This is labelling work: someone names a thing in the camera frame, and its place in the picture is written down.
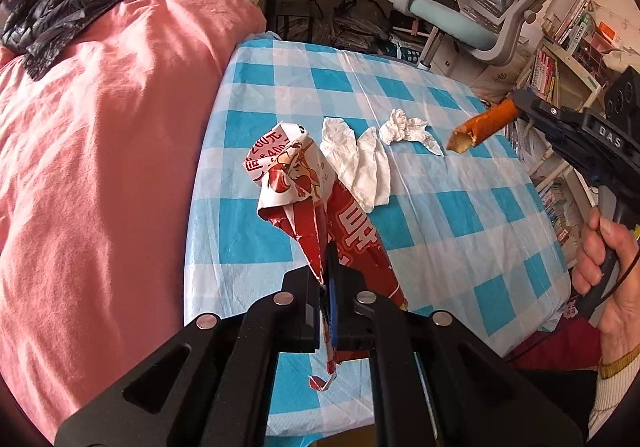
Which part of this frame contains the crumpled white tissue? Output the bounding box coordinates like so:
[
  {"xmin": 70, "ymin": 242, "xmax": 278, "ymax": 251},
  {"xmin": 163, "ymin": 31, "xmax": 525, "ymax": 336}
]
[{"xmin": 378, "ymin": 109, "xmax": 445, "ymax": 157}]

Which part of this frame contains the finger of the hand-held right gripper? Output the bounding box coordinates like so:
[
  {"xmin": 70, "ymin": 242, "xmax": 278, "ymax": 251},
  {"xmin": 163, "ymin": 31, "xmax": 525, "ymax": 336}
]
[
  {"xmin": 511, "ymin": 87, "xmax": 566, "ymax": 118},
  {"xmin": 520, "ymin": 110, "xmax": 568, "ymax": 148}
]

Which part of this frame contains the pink blanket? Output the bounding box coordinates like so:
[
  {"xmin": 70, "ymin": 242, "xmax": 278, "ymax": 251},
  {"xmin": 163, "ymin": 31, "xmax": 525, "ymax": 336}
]
[{"xmin": 0, "ymin": 0, "xmax": 269, "ymax": 443}]

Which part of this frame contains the blue checked plastic tablecloth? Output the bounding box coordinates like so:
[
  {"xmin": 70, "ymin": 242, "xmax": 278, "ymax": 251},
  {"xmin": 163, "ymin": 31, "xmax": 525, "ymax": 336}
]
[{"xmin": 183, "ymin": 32, "xmax": 574, "ymax": 439}]

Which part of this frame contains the black cable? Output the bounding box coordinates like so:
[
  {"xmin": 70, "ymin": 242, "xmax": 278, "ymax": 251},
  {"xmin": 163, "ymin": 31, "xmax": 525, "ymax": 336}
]
[{"xmin": 507, "ymin": 247, "xmax": 640, "ymax": 363}]

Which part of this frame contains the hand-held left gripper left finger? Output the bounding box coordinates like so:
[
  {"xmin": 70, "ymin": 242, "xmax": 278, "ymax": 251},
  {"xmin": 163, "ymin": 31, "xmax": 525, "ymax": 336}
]
[{"xmin": 55, "ymin": 266, "xmax": 327, "ymax": 447}]

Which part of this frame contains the grey and blue office chair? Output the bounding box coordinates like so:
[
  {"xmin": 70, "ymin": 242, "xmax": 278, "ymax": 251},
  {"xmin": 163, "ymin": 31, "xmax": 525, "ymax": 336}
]
[{"xmin": 385, "ymin": 0, "xmax": 562, "ymax": 74}]

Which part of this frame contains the person's right forearm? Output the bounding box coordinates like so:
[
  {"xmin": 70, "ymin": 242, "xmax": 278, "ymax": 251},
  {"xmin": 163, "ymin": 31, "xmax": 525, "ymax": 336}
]
[{"xmin": 587, "ymin": 367, "xmax": 640, "ymax": 443}]

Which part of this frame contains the red and white paper wrapper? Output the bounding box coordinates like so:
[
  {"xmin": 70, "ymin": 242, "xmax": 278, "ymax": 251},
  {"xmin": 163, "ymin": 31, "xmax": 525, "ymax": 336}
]
[{"xmin": 242, "ymin": 122, "xmax": 409, "ymax": 393}]

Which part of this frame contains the person's right hand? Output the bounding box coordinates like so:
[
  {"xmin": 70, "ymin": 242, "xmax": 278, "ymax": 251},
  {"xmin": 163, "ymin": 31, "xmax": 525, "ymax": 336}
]
[{"xmin": 571, "ymin": 206, "xmax": 640, "ymax": 369}]

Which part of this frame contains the black plastic bag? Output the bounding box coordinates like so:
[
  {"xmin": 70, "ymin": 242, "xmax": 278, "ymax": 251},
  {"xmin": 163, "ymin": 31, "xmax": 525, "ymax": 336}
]
[{"xmin": 2, "ymin": 0, "xmax": 174, "ymax": 80}]

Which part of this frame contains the black shopping bag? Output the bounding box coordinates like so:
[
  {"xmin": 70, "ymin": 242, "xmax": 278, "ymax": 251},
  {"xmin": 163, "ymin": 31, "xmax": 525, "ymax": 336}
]
[{"xmin": 330, "ymin": 0, "xmax": 397, "ymax": 50}]

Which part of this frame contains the orange bitten sausage stick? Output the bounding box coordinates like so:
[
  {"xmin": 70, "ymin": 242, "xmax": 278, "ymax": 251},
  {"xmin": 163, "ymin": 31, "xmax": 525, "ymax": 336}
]
[{"xmin": 447, "ymin": 99, "xmax": 522, "ymax": 154}]

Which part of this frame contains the flat white tissue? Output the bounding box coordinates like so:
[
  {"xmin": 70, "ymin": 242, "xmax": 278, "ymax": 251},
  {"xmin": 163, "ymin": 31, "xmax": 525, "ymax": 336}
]
[{"xmin": 320, "ymin": 117, "xmax": 392, "ymax": 213}]

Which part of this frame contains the bookshelf with books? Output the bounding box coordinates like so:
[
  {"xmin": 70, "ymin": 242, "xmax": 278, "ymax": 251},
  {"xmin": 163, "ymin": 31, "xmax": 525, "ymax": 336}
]
[{"xmin": 500, "ymin": 0, "xmax": 632, "ymax": 249}]

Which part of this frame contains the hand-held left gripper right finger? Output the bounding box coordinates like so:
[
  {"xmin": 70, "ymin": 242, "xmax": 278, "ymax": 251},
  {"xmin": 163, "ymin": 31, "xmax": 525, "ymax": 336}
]
[{"xmin": 326, "ymin": 243, "xmax": 584, "ymax": 447}]

